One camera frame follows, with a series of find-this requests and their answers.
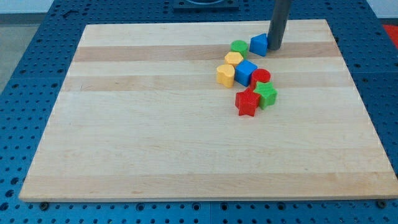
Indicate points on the yellow heart block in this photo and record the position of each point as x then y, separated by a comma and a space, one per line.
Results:
225, 75

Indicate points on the red star block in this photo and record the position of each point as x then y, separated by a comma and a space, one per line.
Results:
247, 102

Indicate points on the light wooden board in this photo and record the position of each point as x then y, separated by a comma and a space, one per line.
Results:
140, 117

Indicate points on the blue cube block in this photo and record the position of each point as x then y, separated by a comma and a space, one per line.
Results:
243, 72

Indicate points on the yellow hexagon block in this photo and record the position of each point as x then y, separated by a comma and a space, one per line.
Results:
233, 58

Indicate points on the green star block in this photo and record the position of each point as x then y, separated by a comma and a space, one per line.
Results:
267, 92

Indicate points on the red cylinder block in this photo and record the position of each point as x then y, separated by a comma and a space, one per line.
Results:
259, 75

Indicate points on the green cylinder block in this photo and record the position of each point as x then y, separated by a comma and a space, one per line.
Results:
241, 47

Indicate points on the blue triangle block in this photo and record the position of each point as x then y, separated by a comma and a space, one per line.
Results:
258, 45

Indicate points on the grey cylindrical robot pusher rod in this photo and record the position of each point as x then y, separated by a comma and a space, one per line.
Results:
278, 23

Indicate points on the blue perforated metal table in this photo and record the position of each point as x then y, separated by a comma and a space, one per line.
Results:
28, 98

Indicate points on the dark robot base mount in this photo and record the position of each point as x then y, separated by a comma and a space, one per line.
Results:
205, 4

